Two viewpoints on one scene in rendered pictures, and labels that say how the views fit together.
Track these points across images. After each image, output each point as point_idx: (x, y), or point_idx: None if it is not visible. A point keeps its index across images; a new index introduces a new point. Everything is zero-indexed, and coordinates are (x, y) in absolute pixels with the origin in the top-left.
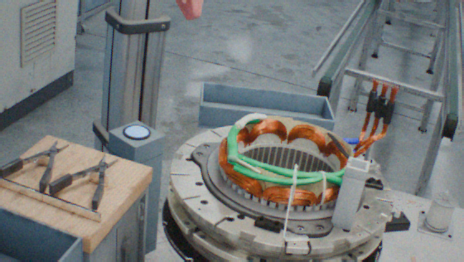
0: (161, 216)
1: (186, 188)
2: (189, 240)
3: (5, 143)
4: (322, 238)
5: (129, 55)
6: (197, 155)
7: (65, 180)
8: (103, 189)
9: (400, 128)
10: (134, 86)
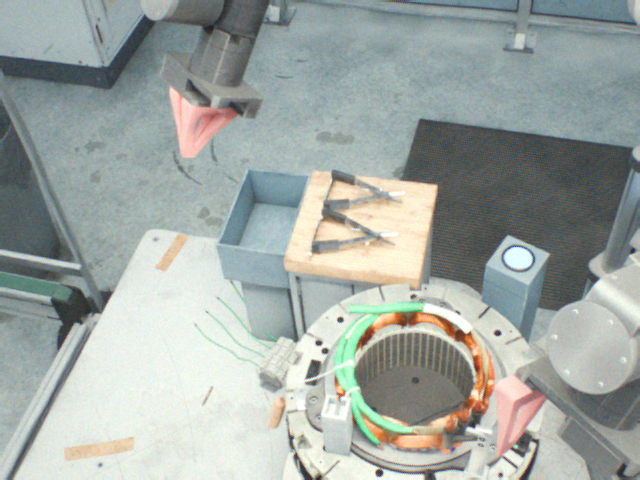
0: None
1: (357, 303)
2: None
3: None
4: (306, 423)
5: (629, 192)
6: (417, 300)
7: (336, 217)
8: (338, 246)
9: None
10: (628, 229)
